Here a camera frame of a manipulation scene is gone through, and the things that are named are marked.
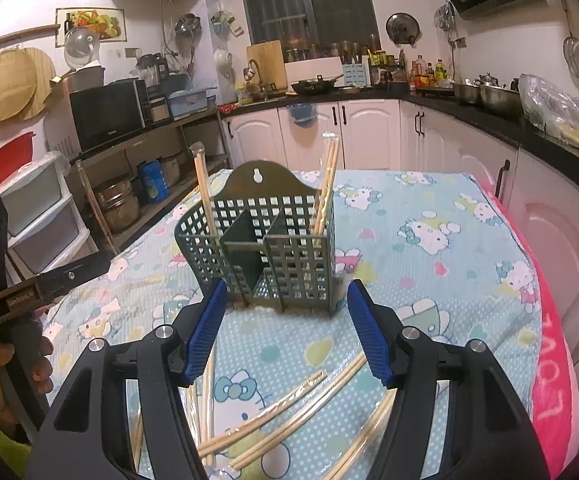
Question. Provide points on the fruit wall poster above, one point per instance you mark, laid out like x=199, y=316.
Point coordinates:
x=99, y=20

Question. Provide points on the wooden cutting board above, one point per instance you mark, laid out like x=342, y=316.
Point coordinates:
x=269, y=62

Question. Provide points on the wall socket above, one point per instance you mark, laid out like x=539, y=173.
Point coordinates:
x=132, y=53

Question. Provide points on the row of glass jars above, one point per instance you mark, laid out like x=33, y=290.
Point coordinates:
x=319, y=51

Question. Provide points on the steel pot lid on wall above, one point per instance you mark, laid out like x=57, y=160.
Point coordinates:
x=402, y=27

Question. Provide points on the steel kettle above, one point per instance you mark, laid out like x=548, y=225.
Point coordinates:
x=487, y=81

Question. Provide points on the hanging mesh strainer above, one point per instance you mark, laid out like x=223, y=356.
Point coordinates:
x=577, y=57

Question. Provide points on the cartoon cat printed blanket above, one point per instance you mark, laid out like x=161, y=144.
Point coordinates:
x=419, y=310

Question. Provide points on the white box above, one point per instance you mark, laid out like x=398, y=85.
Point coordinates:
x=309, y=67

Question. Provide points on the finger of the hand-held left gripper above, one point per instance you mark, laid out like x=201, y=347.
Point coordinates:
x=72, y=275

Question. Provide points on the wooden shelf unit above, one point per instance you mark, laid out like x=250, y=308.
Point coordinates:
x=184, y=192

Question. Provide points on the small steel bowl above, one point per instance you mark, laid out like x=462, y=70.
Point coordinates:
x=467, y=92

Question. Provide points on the green grid utensil holder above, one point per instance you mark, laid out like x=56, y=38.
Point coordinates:
x=294, y=260

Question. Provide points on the large steel bowl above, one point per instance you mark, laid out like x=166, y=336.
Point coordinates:
x=499, y=100

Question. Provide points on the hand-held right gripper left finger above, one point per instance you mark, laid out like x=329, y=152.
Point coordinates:
x=204, y=335

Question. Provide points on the blue hanging bag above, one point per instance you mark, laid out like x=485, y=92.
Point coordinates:
x=302, y=112

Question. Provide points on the pink blanket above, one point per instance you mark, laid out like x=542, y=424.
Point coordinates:
x=554, y=360

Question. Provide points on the red plastic basin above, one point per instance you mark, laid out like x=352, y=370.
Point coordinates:
x=7, y=160

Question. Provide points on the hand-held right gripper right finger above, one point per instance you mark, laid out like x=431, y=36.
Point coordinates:
x=369, y=340

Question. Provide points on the green hanging wall rack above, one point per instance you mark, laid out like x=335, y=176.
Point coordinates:
x=227, y=22

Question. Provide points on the white hanging cup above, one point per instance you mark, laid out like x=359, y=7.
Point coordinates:
x=222, y=57

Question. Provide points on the blue knife block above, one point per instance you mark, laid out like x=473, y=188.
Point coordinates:
x=355, y=76

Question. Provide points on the large steel stockpot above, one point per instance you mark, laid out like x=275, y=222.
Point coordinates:
x=117, y=205

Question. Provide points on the black microwave oven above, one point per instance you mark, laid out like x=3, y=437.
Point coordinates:
x=104, y=115

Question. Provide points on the clear plastic bag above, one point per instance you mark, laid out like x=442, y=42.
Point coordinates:
x=559, y=115

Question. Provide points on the black kitchen countertop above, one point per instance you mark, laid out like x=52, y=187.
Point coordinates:
x=544, y=142

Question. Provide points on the row of condiment bottles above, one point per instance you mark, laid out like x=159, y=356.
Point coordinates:
x=427, y=75

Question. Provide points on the glass pot lid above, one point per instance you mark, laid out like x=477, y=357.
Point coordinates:
x=82, y=47

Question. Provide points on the black blender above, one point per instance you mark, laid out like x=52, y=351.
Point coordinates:
x=152, y=72

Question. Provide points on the white kitchen cabinets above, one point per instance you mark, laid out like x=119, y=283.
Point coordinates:
x=369, y=130

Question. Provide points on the blue tin can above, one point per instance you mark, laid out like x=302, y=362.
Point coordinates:
x=150, y=182

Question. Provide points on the hanging steel pot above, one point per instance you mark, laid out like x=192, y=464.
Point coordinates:
x=188, y=25

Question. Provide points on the wooden wall rail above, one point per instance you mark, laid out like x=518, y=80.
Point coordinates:
x=19, y=34

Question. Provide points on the hanging kitchen utensils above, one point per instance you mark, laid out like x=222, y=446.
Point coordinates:
x=444, y=22

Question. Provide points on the round wooden board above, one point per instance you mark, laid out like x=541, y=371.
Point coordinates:
x=45, y=75

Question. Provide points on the dark kitchen window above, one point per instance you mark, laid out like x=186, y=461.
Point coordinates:
x=294, y=0

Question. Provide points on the red cloth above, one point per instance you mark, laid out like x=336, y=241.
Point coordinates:
x=228, y=108

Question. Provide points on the metal kitchen faucet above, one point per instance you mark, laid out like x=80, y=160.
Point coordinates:
x=254, y=67

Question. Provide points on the white plastic drawer unit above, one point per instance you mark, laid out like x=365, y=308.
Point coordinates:
x=39, y=210

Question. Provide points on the black wok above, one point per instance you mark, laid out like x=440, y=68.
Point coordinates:
x=314, y=87

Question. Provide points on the round bamboo tray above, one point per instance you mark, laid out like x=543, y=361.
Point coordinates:
x=4, y=85

